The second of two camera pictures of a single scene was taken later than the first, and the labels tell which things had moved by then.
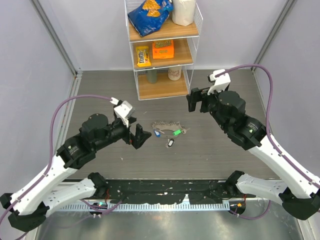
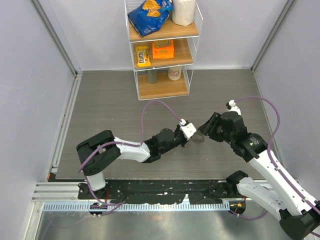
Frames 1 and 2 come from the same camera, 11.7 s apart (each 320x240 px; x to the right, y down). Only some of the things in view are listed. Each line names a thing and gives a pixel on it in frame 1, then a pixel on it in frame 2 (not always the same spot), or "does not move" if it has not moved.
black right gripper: x=198 y=95 -> x=209 y=128
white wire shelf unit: x=163 y=60 does not move
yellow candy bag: x=142 y=56 does not move
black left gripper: x=140 y=135 -> x=183 y=144
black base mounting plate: x=157 y=192 does not move
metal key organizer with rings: x=175 y=126 -> x=198 y=137
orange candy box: x=163 y=49 does not move
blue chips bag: x=150 y=15 does not move
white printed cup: x=174 y=73 does not move
